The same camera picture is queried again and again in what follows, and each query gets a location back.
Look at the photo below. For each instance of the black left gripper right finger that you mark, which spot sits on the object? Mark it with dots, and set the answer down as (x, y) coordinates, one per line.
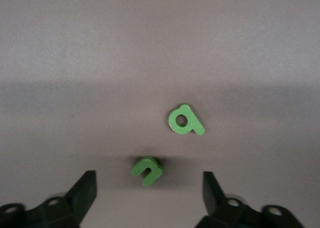
(217, 208)

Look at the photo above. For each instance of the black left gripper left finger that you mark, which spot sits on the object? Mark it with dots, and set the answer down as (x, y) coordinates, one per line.
(75, 200)

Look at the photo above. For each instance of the green letter u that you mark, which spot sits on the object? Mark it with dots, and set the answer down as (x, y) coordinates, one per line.
(142, 163)

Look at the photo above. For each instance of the green letter q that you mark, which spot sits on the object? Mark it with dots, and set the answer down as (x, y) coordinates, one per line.
(196, 126)

